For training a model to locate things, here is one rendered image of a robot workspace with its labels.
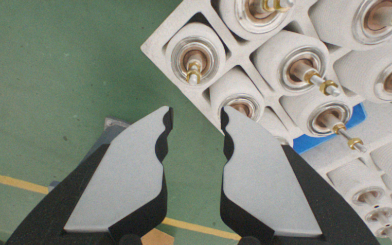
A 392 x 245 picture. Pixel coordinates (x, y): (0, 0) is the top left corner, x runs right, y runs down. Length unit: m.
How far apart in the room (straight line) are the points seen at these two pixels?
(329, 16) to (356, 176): 0.41
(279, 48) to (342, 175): 0.42
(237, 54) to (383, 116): 0.46
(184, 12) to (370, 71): 0.32
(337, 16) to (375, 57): 0.10
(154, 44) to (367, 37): 0.33
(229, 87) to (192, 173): 0.55
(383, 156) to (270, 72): 0.43
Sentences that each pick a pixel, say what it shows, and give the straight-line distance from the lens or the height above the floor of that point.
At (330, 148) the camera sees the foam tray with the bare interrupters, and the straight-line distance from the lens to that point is 0.65.
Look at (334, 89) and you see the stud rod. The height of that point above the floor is 0.34.
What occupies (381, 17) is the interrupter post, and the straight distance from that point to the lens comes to 0.36.
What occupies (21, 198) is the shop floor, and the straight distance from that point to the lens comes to 1.35.
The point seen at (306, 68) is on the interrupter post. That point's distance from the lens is 0.31.
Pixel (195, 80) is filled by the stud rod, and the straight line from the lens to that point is 0.21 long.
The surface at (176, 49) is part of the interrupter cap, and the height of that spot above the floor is 0.25.
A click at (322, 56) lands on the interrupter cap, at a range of 0.34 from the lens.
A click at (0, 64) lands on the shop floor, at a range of 0.83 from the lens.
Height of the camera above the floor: 0.54
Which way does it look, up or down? 58 degrees down
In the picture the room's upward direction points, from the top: 178 degrees counter-clockwise
